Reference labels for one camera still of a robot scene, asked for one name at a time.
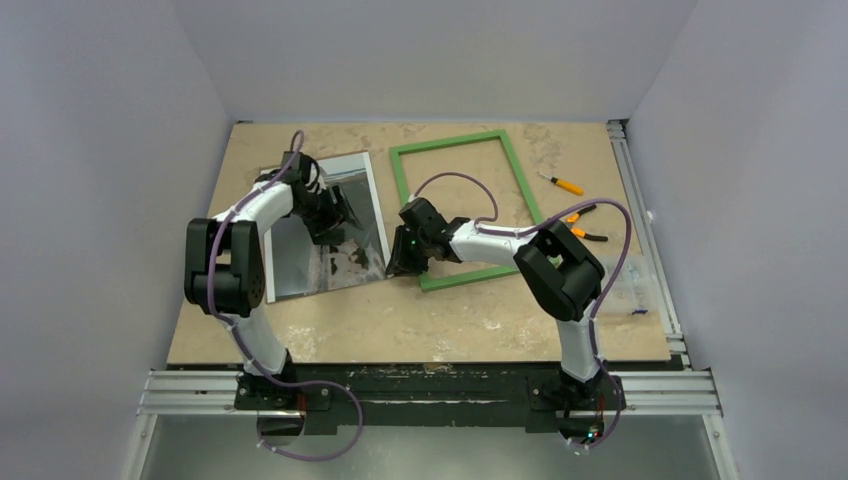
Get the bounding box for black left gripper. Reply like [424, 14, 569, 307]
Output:
[293, 184, 361, 245]

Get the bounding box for green wooden picture frame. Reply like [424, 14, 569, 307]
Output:
[389, 129, 542, 292]

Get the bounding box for black and white photo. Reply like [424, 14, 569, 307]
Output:
[263, 152, 390, 303]

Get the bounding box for yellow handled screwdriver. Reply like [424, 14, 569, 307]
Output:
[538, 172, 584, 196]

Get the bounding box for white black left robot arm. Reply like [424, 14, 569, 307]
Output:
[184, 147, 359, 409]

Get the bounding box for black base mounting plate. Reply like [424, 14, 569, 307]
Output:
[234, 361, 626, 443]

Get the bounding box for clear plastic box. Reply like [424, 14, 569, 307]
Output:
[599, 255, 658, 315]

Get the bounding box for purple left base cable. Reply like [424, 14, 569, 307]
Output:
[255, 380, 365, 464]

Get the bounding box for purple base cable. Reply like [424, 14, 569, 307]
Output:
[255, 380, 365, 464]
[566, 367, 627, 452]

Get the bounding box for orange handled pliers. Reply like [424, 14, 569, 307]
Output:
[563, 203, 611, 244]

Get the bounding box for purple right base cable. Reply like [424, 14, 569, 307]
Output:
[566, 367, 627, 452]

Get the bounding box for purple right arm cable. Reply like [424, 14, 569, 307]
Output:
[407, 172, 634, 372]

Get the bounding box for aluminium right side rail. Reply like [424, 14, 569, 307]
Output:
[606, 120, 691, 369]

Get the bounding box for aluminium rail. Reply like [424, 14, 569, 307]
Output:
[137, 371, 722, 416]
[606, 120, 691, 369]

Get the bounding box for aluminium front rail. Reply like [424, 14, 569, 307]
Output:
[137, 371, 722, 416]

